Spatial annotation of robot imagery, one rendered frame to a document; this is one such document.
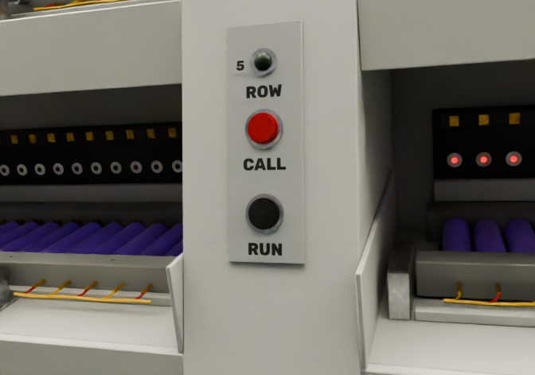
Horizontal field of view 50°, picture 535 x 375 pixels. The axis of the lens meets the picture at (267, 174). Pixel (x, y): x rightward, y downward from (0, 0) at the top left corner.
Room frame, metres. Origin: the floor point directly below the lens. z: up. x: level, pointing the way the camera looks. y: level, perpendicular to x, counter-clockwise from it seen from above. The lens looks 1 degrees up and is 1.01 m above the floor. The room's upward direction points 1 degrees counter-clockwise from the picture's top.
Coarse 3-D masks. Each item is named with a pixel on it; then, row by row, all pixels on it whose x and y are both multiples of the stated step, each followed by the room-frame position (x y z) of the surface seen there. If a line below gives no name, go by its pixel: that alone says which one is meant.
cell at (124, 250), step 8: (160, 224) 0.46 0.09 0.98; (144, 232) 0.44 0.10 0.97; (152, 232) 0.44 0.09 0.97; (160, 232) 0.45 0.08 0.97; (136, 240) 0.43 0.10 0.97; (144, 240) 0.43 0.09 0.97; (152, 240) 0.44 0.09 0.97; (120, 248) 0.41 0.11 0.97; (128, 248) 0.41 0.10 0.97; (136, 248) 0.42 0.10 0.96; (144, 248) 0.43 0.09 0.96
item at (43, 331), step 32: (0, 192) 0.56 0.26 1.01; (32, 192) 0.54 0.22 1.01; (64, 192) 0.53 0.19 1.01; (96, 192) 0.52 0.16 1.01; (128, 192) 0.51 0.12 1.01; (160, 192) 0.50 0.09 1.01; (0, 320) 0.37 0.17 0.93; (32, 320) 0.36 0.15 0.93; (64, 320) 0.36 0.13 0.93; (96, 320) 0.35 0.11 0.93; (128, 320) 0.35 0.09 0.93; (160, 320) 0.35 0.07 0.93; (0, 352) 0.35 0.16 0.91; (32, 352) 0.34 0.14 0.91; (64, 352) 0.33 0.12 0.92; (96, 352) 0.32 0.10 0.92; (128, 352) 0.32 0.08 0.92; (160, 352) 0.31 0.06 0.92
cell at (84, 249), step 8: (112, 224) 0.47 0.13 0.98; (96, 232) 0.45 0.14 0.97; (104, 232) 0.46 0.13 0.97; (112, 232) 0.46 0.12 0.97; (88, 240) 0.44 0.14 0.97; (96, 240) 0.44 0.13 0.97; (104, 240) 0.45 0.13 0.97; (72, 248) 0.42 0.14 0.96; (80, 248) 0.43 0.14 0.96; (88, 248) 0.43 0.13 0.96
